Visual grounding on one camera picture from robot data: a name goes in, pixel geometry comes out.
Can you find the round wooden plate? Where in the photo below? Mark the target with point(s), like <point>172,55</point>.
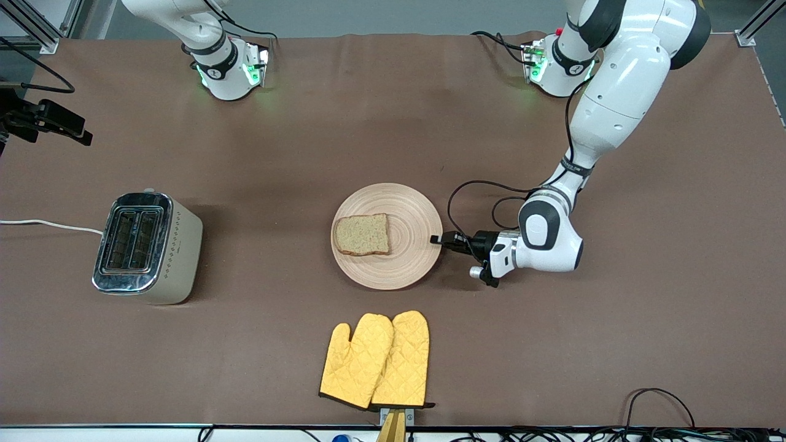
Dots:
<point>411,215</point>

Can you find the beige and chrome toaster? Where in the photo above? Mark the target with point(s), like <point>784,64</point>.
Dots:
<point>178,258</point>

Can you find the brown table cover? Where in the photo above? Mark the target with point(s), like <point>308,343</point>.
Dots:
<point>552,337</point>

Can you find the small metal bracket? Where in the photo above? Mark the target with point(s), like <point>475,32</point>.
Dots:
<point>410,416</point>

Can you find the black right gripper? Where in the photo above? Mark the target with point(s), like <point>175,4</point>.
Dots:
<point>34,116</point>

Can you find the brown toast slice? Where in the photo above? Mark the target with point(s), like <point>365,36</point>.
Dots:
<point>362,235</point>

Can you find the wooden stick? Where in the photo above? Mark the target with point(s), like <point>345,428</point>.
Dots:
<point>392,430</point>

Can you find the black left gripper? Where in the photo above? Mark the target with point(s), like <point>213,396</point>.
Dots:
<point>482,241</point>

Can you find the yellow quilted oven mitt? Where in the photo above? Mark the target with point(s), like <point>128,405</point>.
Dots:
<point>356,362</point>
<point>408,362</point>

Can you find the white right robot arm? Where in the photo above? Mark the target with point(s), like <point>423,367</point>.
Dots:
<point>224,80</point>

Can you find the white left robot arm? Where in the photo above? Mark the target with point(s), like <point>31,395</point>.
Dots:
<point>620,92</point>

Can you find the aluminium frame profile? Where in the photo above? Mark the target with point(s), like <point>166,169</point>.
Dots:
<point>37,27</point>
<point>758,24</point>

